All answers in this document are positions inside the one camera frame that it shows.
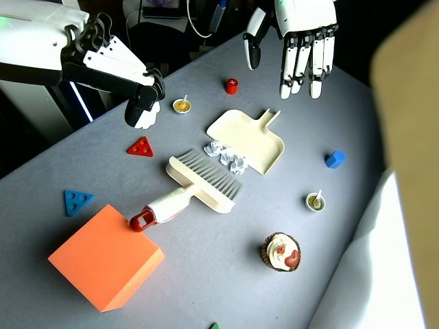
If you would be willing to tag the red triangle with three holes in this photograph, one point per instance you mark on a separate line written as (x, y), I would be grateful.
(137, 150)

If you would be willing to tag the grey tablecloth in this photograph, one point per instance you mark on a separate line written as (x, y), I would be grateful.
(205, 257)

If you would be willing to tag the white paper ball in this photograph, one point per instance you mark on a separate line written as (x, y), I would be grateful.
(238, 166)
(214, 149)
(227, 156)

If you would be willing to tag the cream plastic dustpan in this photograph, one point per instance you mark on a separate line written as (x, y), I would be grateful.
(247, 137)

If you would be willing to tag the small bowl with yellow food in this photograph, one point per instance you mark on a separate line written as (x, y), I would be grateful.
(181, 106)

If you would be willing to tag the grey adapter with blue plug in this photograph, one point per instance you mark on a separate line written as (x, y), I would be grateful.
(216, 18)

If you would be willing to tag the red cylinder with white cross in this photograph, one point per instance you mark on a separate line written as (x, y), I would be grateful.
(231, 86)

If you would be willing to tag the small bowl with greenish food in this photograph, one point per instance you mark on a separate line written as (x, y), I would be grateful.
(315, 202)

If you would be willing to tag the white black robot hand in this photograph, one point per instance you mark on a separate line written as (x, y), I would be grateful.
(34, 41)
(298, 20)

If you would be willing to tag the white cabinet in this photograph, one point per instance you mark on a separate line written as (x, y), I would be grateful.
(27, 103)

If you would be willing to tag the blue triangle with three holes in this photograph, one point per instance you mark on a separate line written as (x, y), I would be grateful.
(68, 202)

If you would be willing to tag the tan blurred board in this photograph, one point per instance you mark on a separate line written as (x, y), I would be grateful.
(411, 103)

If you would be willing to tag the toy cupcake with cream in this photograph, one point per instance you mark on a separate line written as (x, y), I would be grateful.
(281, 252)

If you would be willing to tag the blue hexagonal block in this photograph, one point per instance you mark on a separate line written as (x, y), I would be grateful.
(334, 160)

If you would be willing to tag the orange foam cube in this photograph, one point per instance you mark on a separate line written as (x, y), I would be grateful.
(103, 253)

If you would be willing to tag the dark screen device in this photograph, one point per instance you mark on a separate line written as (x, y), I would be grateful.
(163, 8)

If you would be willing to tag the glowing white light strip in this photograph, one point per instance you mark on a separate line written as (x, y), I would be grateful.
(81, 101)

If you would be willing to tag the green triangle with holes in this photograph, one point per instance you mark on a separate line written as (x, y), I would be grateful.
(214, 326)

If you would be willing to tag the white cloth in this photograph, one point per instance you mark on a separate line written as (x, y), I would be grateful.
(370, 267)

